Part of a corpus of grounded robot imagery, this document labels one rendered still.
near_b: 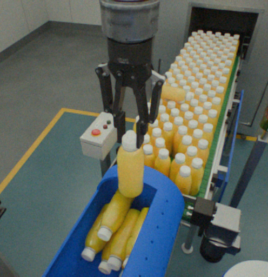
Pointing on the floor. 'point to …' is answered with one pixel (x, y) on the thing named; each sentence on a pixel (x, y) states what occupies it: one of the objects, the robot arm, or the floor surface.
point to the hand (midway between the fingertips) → (130, 130)
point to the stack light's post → (259, 146)
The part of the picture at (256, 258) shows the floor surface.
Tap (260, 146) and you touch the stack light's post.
